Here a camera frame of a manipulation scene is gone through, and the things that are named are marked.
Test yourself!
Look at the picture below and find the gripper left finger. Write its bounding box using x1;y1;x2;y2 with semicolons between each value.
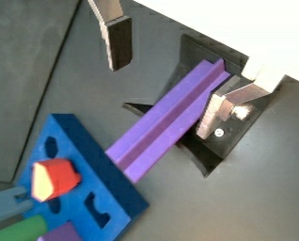
88;0;132;72

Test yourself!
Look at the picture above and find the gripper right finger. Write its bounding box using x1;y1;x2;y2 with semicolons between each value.
196;57;284;139

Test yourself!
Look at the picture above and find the purple star-profile bar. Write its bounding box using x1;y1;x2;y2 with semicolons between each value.
106;59;230;184

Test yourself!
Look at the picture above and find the red pentagon peg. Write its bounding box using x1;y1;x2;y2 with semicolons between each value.
32;158;82;202

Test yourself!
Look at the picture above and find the blue shape sorter base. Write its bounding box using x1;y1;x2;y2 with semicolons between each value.
18;114;148;241

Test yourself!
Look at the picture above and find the light blue double-round peg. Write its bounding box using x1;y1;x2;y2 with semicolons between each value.
0;185;32;221

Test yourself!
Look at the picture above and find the small purple square peg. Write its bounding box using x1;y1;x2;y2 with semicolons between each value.
36;222;83;241

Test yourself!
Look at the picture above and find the green cylinder peg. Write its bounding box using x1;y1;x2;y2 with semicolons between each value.
0;215;48;241

